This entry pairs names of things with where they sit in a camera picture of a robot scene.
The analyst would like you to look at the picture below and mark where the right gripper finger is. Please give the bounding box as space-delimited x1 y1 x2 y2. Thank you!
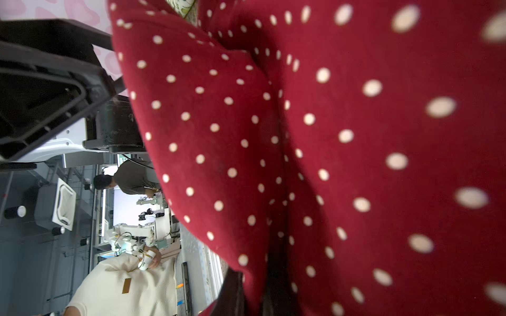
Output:
210 268 246 316

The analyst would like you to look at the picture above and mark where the red polka dot skirt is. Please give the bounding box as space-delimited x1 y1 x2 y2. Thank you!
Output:
108 1 505 315

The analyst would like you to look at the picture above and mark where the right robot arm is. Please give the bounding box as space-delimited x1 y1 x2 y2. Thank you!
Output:
1 19 148 315

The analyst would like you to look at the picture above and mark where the person in cream shirt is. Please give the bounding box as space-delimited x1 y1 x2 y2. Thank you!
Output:
64 248 179 315

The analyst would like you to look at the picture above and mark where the person in grey shirt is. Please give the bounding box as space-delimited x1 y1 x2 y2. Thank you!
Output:
93 159 162 198

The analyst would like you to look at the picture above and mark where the lemon print skirt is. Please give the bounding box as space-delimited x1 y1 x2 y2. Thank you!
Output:
166 0 198 22

